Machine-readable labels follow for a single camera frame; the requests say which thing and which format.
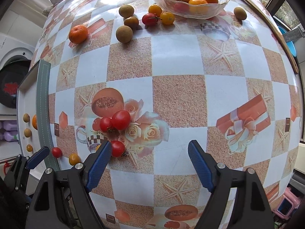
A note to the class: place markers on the yellow cherry tomato bottom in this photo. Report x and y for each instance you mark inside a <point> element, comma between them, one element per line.
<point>74,159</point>

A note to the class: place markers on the white tray with green rim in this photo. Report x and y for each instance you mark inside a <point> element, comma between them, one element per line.
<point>33,110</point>

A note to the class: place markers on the yellow cherry tomato upper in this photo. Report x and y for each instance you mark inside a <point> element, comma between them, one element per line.
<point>155,9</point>

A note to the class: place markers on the brown longan middle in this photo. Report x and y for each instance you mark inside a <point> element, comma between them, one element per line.
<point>132,22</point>

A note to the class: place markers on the purple detergent bottle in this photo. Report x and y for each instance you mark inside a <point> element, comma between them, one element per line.
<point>9,130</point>

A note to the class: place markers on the blue plastic basin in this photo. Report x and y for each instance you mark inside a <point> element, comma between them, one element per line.
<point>290,44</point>

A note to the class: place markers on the orange tangerine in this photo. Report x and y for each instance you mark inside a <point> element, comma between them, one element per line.
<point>34,122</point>
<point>78,34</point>

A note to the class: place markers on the green-brown longan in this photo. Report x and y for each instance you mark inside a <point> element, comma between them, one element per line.
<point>126,11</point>
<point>124,34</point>

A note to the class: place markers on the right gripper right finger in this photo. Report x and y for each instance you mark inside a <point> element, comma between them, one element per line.
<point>251,207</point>

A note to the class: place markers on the green-brown longan lower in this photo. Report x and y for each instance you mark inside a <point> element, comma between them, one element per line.
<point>124,34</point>

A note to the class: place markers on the yellow cherry tomato lone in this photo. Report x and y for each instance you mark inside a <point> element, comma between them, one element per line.
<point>29,148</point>

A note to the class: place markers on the orange in bowl front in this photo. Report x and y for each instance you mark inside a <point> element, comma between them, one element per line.
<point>197,6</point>

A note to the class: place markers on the yellow cherry tomato cluster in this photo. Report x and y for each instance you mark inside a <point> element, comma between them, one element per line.
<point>167,18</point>

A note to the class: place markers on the small red cherry tomato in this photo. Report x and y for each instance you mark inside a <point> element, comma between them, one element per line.
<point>106,124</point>

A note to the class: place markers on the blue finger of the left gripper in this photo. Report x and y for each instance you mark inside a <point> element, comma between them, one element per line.
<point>37,157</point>

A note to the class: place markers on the clear glass fruit bowl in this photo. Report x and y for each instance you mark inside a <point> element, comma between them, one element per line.
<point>190,2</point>

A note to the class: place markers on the green-brown longan top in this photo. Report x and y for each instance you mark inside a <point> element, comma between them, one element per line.
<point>126,11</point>

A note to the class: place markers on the white washing machine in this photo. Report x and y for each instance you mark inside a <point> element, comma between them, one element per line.
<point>15,63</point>

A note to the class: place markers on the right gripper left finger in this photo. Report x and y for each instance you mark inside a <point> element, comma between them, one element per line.
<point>62,197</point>

